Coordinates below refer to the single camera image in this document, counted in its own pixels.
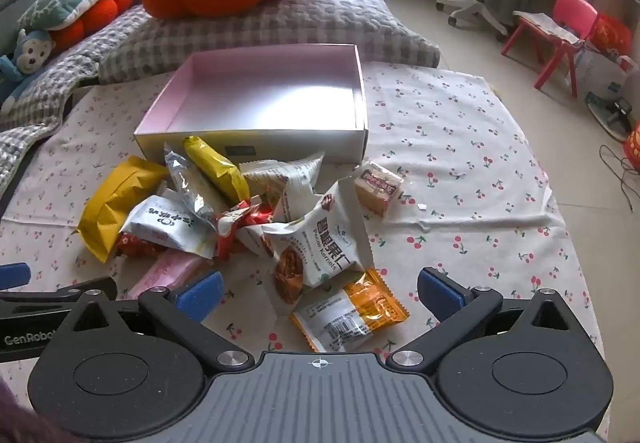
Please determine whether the grey checked blanket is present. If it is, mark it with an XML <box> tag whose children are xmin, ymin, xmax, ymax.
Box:
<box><xmin>0</xmin><ymin>3</ymin><xmax>153</xmax><ymax>196</ymax></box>

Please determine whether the orange and white snack packet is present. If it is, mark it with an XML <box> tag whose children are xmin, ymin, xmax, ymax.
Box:
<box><xmin>289</xmin><ymin>268</ymin><xmax>411</xmax><ymax>354</ymax></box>

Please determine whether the red patterned bag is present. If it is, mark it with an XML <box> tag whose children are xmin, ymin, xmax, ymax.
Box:
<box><xmin>591</xmin><ymin>12</ymin><xmax>634</xmax><ymax>58</ymax></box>

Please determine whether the blue monkey plush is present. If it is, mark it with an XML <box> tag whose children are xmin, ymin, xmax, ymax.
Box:
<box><xmin>0</xmin><ymin>28</ymin><xmax>57</xmax><ymax>115</ymax></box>

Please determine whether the red and white snack packet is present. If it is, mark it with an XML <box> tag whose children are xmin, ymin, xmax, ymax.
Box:
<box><xmin>215</xmin><ymin>210</ymin><xmax>253</xmax><ymax>262</ymax></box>

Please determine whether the grey checked pillow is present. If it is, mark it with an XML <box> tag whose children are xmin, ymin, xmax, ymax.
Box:
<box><xmin>97</xmin><ymin>0</ymin><xmax>442</xmax><ymax>85</ymax></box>

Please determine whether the small red snack packet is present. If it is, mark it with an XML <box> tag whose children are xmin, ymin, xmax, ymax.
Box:
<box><xmin>227</xmin><ymin>194</ymin><xmax>275</xmax><ymax>226</ymax></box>

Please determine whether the clear cake packet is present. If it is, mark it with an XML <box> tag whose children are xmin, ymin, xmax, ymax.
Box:
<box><xmin>352</xmin><ymin>158</ymin><xmax>405</xmax><ymax>219</ymax></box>

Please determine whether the red snack packet round print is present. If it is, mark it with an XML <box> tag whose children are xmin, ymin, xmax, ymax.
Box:
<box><xmin>116</xmin><ymin>232</ymin><xmax>169</xmax><ymax>260</ymax></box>

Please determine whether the slim yellow snack bar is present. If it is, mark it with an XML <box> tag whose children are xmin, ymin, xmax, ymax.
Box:
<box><xmin>182</xmin><ymin>136</ymin><xmax>251</xmax><ymax>207</ymax></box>

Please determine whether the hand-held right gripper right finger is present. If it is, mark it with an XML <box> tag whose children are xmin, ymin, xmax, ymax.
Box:
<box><xmin>387</xmin><ymin>267</ymin><xmax>599</xmax><ymax>371</ymax></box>

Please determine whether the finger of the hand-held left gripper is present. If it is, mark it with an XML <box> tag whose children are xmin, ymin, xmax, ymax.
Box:
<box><xmin>0</xmin><ymin>262</ymin><xmax>32</xmax><ymax>291</ymax></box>
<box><xmin>0</xmin><ymin>276</ymin><xmax>119</xmax><ymax>322</ymax></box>

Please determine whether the white snack packet zigzag edge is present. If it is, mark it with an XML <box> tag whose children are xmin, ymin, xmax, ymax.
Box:
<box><xmin>239</xmin><ymin>150</ymin><xmax>326</xmax><ymax>224</ymax></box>

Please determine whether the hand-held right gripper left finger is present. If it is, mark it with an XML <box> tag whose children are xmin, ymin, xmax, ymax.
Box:
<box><xmin>60</xmin><ymin>269</ymin><xmax>253</xmax><ymax>372</ymax></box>

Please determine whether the silver foil snack packet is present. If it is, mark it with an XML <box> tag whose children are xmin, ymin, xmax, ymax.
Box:
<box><xmin>163</xmin><ymin>148</ymin><xmax>227</xmax><ymax>230</ymax></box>

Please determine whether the large yellow snack packet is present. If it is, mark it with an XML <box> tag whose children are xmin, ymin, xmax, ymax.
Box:
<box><xmin>76</xmin><ymin>155</ymin><xmax>171</xmax><ymax>264</ymax></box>

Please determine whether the pink snack packet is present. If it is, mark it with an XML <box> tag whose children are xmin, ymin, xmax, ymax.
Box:
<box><xmin>127</xmin><ymin>252</ymin><xmax>217</xmax><ymax>302</ymax></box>

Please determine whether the person's maroon clothing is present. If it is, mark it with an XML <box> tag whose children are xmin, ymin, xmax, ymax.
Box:
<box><xmin>0</xmin><ymin>365</ymin><xmax>77</xmax><ymax>443</ymax></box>

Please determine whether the pink plastic child chair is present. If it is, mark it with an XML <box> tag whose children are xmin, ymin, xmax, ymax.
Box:
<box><xmin>501</xmin><ymin>0</ymin><xmax>600</xmax><ymax>92</ymax></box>

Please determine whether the white snack packet blue print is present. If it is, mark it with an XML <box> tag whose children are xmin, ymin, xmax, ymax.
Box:
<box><xmin>119</xmin><ymin>194</ymin><xmax>222</xmax><ymax>260</ymax></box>

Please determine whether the small orange pumpkin plush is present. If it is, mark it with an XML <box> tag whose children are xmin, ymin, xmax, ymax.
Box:
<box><xmin>49</xmin><ymin>0</ymin><xmax>135</xmax><ymax>50</ymax></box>

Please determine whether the white cardboard box pink inside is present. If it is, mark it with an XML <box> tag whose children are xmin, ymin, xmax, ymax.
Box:
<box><xmin>133</xmin><ymin>43</ymin><xmax>370</xmax><ymax>170</ymax></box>

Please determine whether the black cable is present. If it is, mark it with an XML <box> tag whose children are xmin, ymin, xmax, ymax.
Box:
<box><xmin>599</xmin><ymin>142</ymin><xmax>640</xmax><ymax>215</ymax></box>

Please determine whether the white nut packet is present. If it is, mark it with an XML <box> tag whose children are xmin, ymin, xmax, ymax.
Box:
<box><xmin>261</xmin><ymin>177</ymin><xmax>374</xmax><ymax>320</ymax></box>

